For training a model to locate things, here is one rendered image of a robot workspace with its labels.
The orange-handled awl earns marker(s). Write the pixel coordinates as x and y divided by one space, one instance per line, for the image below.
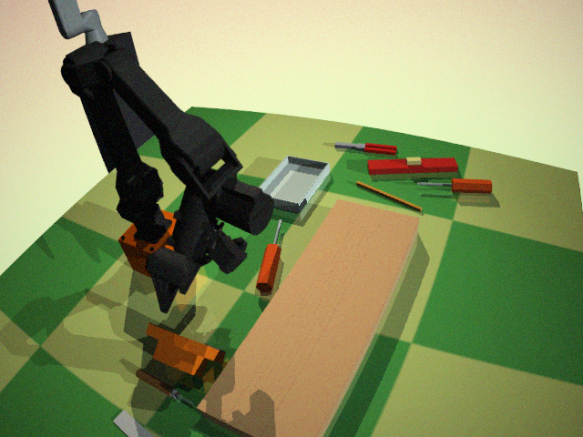
462 185
269 264

